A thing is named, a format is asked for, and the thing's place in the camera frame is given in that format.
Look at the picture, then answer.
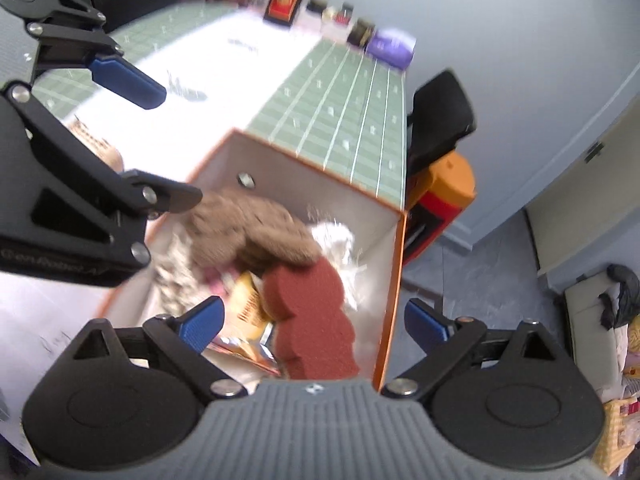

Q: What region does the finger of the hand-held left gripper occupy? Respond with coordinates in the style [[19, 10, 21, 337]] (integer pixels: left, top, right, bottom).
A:
[[27, 0, 167, 110], [2, 82, 203, 271]]

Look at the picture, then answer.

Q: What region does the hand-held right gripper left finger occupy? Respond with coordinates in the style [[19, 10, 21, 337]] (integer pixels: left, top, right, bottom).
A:
[[55, 296, 248, 402]]

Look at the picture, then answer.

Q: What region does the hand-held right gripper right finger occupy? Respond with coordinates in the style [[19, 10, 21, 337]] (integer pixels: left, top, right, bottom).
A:
[[380, 298, 573, 402]]

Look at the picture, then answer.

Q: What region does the yellow snack packet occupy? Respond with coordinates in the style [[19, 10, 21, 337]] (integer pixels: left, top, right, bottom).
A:
[[227, 270, 281, 361]]

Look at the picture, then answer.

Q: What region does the cream knitted cloth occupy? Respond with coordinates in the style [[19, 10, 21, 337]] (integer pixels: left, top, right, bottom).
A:
[[152, 232, 211, 316]]

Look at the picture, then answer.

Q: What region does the brown knitted plush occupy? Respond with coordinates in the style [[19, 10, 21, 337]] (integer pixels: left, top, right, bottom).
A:
[[182, 187, 323, 276]]

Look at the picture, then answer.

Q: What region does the red sponge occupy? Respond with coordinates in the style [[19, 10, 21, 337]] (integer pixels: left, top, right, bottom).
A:
[[262, 257, 362, 381]]

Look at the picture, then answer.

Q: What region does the translucent white plastic bag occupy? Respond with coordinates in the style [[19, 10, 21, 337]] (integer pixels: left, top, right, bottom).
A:
[[305, 205, 371, 311]]

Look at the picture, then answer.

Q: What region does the orange and white cardboard box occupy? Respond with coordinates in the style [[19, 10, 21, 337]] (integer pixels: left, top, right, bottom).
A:
[[95, 129, 408, 393]]

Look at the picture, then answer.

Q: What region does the beige patterned packet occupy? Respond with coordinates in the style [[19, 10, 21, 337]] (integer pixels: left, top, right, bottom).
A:
[[67, 115, 125, 173]]

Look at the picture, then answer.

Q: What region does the stack of orange plastic stools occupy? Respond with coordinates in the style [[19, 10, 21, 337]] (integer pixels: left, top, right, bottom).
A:
[[402, 150, 477, 266]]

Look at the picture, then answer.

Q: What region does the cream sofa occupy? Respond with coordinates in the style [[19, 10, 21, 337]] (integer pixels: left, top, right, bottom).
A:
[[564, 265, 640, 386]]

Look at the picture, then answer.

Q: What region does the green checked tablecloth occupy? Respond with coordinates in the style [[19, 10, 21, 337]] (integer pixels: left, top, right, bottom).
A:
[[0, 0, 407, 466]]

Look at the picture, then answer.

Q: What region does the white flat box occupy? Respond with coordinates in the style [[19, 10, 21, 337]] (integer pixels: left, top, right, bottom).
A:
[[295, 10, 351, 43]]

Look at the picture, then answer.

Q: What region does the cream door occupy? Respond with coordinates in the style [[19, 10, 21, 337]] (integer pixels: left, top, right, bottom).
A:
[[525, 105, 640, 276]]

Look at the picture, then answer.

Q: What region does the black cloth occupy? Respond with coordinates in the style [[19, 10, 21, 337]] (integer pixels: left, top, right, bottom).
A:
[[597, 263, 640, 331]]

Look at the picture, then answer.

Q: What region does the yellow wicker basket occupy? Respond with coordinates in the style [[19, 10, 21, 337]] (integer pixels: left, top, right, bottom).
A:
[[597, 395, 640, 478]]

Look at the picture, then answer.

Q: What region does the dark glass jar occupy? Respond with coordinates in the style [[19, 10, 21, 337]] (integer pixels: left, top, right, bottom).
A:
[[346, 17, 377, 50]]

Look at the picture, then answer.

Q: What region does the purple tissue pack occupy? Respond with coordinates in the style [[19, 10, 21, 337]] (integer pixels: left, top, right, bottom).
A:
[[367, 27, 417, 70]]

